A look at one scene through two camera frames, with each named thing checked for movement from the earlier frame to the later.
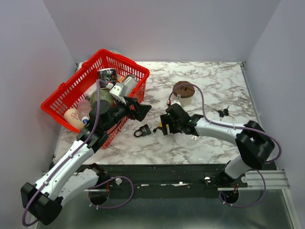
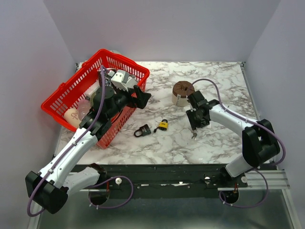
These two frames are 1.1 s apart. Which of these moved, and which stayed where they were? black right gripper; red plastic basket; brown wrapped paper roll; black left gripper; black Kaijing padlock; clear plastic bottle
Moved: black right gripper; black left gripper
Stayed: black Kaijing padlock; red plastic basket; brown wrapped paper roll; clear plastic bottle
